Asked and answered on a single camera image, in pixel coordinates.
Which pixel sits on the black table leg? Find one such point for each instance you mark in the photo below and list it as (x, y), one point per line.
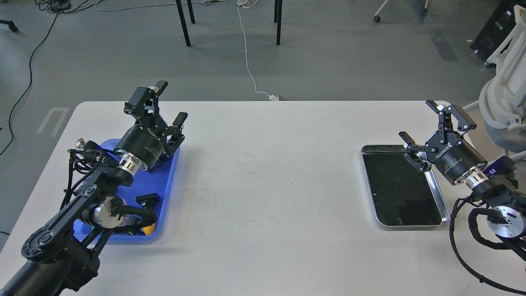
(278, 5)
(183, 20)

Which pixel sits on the black equipment case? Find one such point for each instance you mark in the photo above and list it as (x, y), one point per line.
(496, 29)

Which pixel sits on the black table leg left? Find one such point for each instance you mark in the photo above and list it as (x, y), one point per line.
(183, 20)

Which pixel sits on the silver metal tray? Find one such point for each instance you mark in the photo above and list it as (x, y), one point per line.
(402, 196)

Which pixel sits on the white office chair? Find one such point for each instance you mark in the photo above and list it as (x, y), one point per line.
(502, 99)

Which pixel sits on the black push button switch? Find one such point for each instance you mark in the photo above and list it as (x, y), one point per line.
(147, 201)

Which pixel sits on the white chair caster base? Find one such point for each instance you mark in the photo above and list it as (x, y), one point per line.
(393, 9)

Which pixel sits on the yellow push button switch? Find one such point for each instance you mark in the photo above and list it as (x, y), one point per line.
(144, 231)

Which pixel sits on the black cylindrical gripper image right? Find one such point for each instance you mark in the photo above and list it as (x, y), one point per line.
(454, 157)

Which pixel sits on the black table leg right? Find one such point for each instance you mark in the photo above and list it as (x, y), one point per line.
(278, 5)

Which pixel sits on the blue plastic tray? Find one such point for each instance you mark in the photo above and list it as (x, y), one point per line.
(158, 193)

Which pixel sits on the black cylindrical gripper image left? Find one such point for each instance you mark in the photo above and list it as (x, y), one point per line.
(152, 139)

